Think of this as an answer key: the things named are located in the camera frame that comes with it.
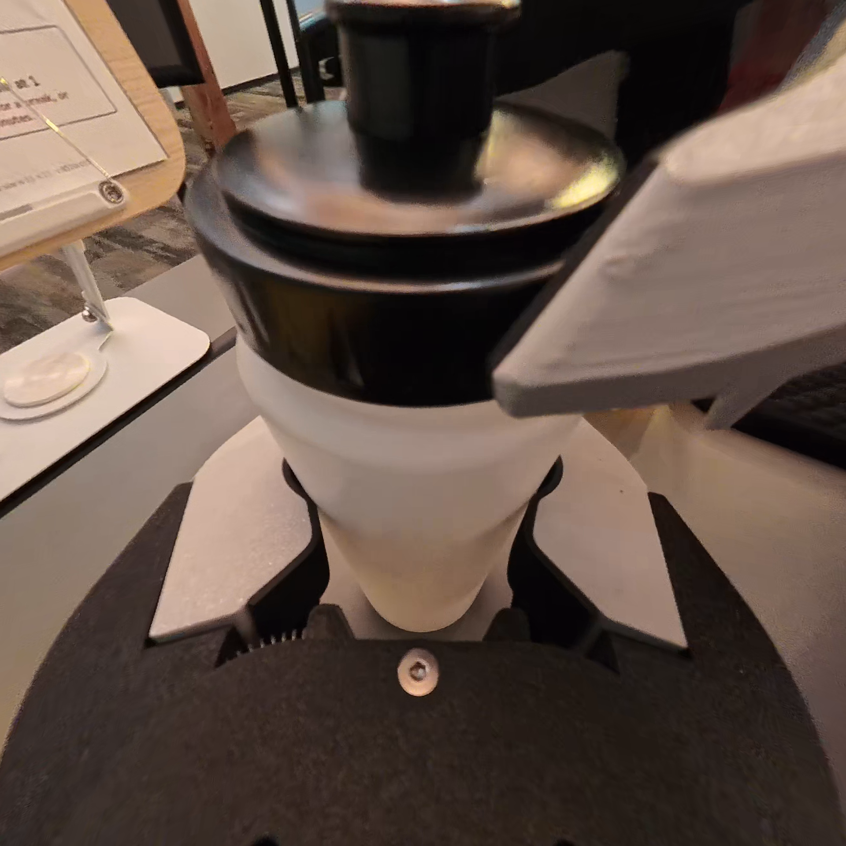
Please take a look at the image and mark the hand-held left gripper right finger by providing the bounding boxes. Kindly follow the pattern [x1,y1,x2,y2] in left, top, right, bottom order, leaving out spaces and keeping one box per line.
[508,422,690,657]

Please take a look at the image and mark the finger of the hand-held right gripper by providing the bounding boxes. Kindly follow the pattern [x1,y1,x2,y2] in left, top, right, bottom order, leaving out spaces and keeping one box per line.
[492,56,846,432]

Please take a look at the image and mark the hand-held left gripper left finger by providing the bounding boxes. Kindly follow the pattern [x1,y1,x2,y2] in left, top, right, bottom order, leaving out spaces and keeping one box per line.
[148,416,331,647]

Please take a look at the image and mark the white plastic bottle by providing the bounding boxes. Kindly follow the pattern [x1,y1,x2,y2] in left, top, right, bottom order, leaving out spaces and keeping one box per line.
[234,330,583,630]

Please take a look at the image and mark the black bottle lid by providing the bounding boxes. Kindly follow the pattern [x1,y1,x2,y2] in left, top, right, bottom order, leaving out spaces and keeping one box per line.
[184,0,627,405]

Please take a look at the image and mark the black textured mat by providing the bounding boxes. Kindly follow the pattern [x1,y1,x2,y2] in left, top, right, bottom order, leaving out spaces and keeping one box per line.
[730,367,846,471]

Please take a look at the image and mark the white board stand base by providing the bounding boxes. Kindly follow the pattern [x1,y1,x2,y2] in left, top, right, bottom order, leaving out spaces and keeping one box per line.
[0,238,211,503]

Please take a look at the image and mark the brown wooden leg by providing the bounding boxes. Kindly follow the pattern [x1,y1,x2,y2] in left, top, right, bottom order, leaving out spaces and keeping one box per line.
[175,0,237,153]

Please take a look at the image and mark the black metal frame legs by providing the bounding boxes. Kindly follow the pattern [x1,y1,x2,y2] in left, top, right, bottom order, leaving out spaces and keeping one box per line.
[259,0,345,110]

